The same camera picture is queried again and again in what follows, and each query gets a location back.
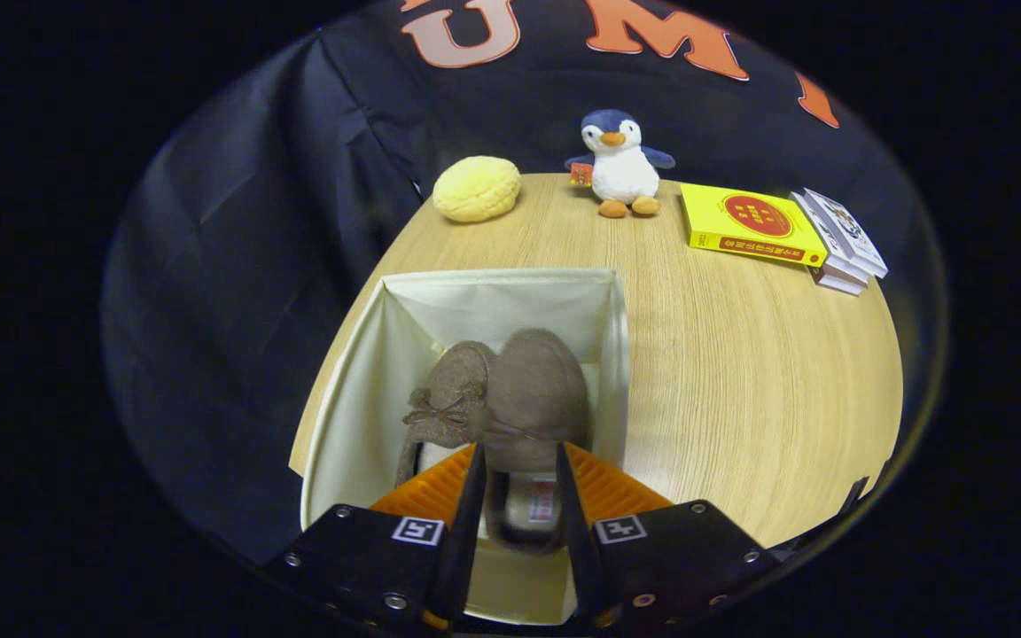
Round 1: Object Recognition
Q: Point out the yellow book with red circle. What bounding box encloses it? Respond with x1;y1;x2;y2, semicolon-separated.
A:
681;183;829;268

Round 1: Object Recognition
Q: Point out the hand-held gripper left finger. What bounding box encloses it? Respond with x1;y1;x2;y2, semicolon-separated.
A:
262;443;487;632

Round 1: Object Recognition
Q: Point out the yellow bread-shaped toy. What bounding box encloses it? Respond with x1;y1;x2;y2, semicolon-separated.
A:
433;156;522;223

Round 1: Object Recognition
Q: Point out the blue and white penguin plush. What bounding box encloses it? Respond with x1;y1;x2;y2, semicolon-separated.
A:
565;108;677;219

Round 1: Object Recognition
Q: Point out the beige fabric storage box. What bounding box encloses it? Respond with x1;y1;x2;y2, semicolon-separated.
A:
300;268;631;626

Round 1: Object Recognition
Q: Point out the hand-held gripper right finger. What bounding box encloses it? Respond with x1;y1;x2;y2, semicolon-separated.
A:
555;443;777;630

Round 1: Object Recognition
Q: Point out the brown fuzzy shoe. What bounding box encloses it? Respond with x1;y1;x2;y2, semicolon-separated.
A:
484;328;591;555
395;341;499;488

